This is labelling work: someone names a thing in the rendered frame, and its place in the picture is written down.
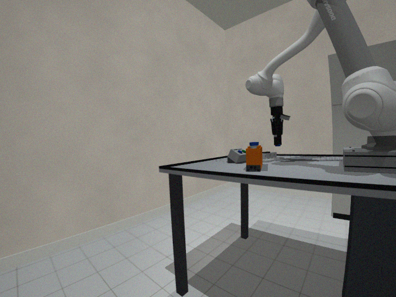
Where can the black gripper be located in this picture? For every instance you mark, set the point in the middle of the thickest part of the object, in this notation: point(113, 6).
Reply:
point(276, 124)

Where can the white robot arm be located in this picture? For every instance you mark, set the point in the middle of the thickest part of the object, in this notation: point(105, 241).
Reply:
point(369, 92)

